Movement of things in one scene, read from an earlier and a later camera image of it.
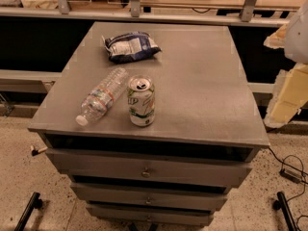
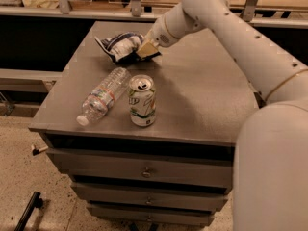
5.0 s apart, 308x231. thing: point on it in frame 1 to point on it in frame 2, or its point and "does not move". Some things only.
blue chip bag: (130, 47) does not move
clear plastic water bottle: (102, 96) does not move
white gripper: (297, 39) to (159, 36)
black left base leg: (35, 203) does not move
